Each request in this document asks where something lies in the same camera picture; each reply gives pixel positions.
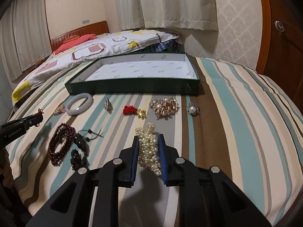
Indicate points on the green shallow box tray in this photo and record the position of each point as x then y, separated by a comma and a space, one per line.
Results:
145, 73

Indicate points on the pearl flower brooch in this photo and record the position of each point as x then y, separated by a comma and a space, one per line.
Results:
193, 109

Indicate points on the wooden door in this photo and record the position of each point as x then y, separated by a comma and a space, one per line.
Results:
280, 56

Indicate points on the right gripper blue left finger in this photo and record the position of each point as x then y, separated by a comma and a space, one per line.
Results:
129, 157

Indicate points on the white patterned quilt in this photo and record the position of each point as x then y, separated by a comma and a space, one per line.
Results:
107, 44

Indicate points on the metal door lock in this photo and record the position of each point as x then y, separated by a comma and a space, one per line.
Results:
279, 27

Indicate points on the left side curtain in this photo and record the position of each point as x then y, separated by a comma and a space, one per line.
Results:
24, 36

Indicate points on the left hand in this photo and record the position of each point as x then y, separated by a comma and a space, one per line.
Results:
6, 171

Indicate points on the pink red pillow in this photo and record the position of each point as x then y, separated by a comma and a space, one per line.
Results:
74, 42

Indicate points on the pale jade bangle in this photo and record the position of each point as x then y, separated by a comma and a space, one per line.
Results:
78, 104

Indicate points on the red tassel gold pendant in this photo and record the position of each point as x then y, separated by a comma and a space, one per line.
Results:
40, 111

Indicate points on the cream window curtain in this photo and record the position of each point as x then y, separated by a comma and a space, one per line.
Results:
184, 14

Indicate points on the silver rhinestone brooch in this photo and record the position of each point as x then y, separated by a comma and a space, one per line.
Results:
107, 105

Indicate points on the wooden headboard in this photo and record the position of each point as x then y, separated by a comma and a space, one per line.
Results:
96, 28

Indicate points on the blue plaid bed sheet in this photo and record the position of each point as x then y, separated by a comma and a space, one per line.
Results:
168, 46

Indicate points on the wall socket plate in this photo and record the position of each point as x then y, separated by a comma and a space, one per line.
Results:
85, 21

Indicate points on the striped bed cover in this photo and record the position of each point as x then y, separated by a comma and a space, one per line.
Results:
247, 126

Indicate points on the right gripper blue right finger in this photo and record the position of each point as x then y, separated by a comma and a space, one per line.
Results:
167, 157

